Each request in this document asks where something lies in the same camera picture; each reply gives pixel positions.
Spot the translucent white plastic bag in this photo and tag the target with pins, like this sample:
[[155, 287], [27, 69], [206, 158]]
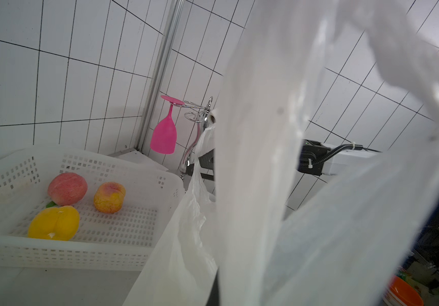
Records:
[[290, 231]]

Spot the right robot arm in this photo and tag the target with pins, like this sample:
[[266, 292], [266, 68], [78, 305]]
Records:
[[315, 158]]

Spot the orange pink peach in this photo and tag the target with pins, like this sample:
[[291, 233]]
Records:
[[109, 197]]

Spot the pink peach top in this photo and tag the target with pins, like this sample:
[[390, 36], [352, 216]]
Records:
[[67, 189]]

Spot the yellow peach upper left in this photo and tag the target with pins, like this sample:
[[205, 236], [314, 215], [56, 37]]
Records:
[[55, 223]]

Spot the silver metal glass rack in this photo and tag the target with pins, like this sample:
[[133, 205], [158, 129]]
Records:
[[199, 116]]

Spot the pink plastic wine glass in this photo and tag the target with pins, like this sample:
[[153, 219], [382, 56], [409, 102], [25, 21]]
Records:
[[164, 136]]

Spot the white perforated plastic basket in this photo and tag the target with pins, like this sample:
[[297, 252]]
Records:
[[120, 241]]

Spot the orange bowl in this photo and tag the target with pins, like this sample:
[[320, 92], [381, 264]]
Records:
[[400, 293]]

